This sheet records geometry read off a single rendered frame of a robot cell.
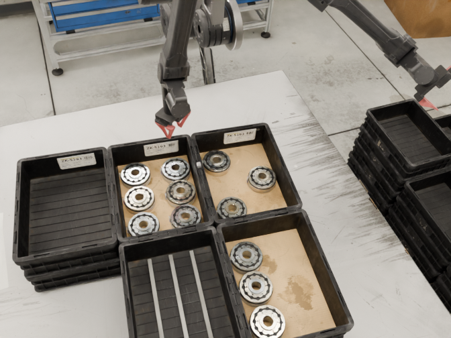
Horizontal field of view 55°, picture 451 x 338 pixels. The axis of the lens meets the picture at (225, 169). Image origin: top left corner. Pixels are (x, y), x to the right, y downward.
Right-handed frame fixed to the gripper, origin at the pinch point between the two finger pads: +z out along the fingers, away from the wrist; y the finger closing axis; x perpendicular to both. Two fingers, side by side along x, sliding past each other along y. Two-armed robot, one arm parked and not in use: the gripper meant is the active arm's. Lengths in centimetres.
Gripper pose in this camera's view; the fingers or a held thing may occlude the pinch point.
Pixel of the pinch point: (174, 130)
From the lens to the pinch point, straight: 144.5
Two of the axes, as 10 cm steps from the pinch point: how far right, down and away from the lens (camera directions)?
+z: -0.4, 6.5, 7.6
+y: 5.3, -6.3, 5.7
